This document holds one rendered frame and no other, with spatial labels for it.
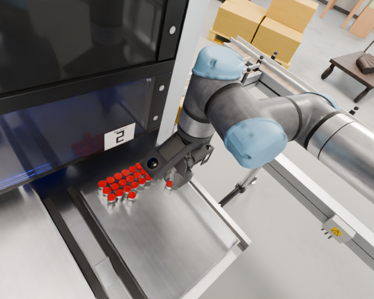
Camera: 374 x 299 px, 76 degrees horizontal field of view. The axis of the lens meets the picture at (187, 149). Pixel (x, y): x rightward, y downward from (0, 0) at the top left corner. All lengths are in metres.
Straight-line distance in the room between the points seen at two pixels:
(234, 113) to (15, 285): 0.54
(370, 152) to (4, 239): 0.70
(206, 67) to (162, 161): 0.20
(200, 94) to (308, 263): 1.73
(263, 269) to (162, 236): 1.20
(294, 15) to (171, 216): 3.57
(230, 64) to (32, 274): 0.56
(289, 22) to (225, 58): 3.62
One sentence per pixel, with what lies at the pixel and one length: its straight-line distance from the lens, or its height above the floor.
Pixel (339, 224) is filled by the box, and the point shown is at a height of 0.55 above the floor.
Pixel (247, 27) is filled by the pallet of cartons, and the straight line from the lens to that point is 3.68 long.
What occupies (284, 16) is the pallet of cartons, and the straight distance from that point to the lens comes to 3.99.
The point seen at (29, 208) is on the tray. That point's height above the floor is 0.88.
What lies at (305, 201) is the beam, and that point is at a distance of 1.55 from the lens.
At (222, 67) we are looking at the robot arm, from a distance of 0.36.
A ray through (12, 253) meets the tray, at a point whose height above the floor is 0.88.
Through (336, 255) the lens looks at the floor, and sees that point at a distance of 2.17.
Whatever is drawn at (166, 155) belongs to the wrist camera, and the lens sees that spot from 0.47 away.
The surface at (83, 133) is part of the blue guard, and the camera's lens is 0.57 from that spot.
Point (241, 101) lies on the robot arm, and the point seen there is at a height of 1.31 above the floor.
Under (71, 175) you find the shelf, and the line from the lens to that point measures 0.74.
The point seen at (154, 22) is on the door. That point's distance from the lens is 0.51.
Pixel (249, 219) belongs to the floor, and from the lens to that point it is 1.87.
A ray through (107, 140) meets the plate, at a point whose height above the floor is 1.03.
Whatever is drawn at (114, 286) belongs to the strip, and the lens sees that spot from 0.62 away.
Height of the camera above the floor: 1.49
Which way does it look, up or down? 47 degrees down
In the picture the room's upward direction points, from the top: 21 degrees clockwise
